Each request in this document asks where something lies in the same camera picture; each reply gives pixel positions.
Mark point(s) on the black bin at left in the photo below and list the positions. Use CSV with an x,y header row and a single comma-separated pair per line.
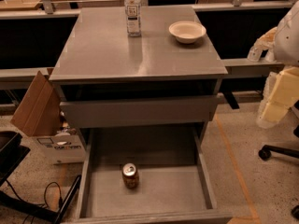
x,y
11,153

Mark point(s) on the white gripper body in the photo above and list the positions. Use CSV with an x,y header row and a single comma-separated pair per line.
x,y
288,41

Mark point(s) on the clear plastic water bottle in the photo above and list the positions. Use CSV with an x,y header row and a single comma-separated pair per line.
x,y
133,20

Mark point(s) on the black office chair base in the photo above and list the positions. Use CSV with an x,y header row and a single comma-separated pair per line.
x,y
266,151

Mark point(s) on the left hand sanitizer bottle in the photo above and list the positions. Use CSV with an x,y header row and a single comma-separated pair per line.
x,y
255,52

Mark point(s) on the open grey middle drawer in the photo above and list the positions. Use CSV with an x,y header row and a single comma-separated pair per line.
x,y
174,185

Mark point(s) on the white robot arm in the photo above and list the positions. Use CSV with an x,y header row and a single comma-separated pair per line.
x,y
283,40

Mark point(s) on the closed grey top drawer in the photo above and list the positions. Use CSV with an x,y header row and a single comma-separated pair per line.
x,y
137,112

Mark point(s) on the orange soda can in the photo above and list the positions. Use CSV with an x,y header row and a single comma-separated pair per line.
x,y
130,175

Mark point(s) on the open cardboard box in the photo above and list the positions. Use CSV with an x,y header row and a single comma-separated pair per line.
x,y
39,116

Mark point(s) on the black metal stand leg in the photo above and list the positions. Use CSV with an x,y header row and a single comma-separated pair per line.
x,y
42,211

